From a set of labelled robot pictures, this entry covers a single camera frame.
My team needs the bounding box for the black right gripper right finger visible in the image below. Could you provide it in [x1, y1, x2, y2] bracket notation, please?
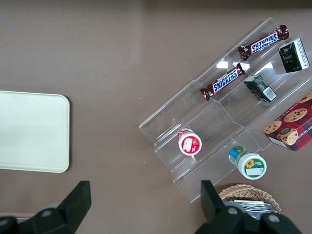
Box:
[195, 180, 245, 234]

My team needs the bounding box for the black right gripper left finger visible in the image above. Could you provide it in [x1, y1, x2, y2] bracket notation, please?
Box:
[18, 180, 92, 234]

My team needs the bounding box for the light wicker basket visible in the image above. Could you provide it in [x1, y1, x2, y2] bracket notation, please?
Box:
[218, 184, 282, 215]

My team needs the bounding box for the aluminium foil tray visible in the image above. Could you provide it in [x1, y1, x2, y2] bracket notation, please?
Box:
[225, 199, 279, 221]

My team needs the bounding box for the beige plastic tray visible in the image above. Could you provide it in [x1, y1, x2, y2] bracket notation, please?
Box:
[0, 90, 71, 174]

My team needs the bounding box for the green lid yogurt cup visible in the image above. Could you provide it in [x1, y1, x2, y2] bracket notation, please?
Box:
[228, 145, 267, 180]

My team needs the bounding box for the red lid yogurt cup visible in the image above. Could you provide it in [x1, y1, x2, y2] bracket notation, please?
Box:
[177, 128, 203, 156]

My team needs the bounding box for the clear acrylic stepped display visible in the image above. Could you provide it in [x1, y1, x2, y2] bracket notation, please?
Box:
[138, 17, 312, 203]

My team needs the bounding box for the red tartan cookie box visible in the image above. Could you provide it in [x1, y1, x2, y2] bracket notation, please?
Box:
[263, 89, 312, 152]

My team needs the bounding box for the Snickers chocolate bar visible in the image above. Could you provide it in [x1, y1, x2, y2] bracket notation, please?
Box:
[200, 62, 246, 101]
[238, 24, 290, 61]

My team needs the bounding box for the dark green small carton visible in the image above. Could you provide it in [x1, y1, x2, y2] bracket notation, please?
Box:
[243, 75, 278, 102]

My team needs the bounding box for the small black-white carton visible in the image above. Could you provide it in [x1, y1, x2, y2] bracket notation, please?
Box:
[278, 39, 311, 73]

